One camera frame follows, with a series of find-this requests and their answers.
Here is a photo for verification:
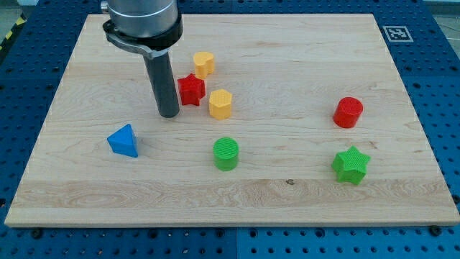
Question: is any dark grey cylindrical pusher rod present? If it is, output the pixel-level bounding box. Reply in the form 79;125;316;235
144;53;180;118

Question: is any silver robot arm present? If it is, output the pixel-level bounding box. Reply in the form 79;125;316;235
101;0;183;118

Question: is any blue triangle block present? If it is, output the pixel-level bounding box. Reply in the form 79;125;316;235
107;124;139;158

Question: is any red star block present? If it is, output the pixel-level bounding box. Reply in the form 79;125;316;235
178;73;206;106

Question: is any yellow heart block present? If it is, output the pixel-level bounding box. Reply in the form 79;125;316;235
193;52;215;79

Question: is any yellow hexagon block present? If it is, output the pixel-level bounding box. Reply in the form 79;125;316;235
208;89;232;120

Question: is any green cylinder block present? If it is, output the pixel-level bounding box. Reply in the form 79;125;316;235
213;137;239;171

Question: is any wooden board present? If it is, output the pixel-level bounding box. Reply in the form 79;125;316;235
5;14;459;227

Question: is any red cylinder block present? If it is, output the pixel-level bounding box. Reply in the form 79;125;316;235
333;96;364;128

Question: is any green star block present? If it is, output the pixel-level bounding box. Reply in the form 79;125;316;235
331;146;371;186

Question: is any white fiducial marker tag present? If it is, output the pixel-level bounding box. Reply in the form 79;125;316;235
382;25;413;42

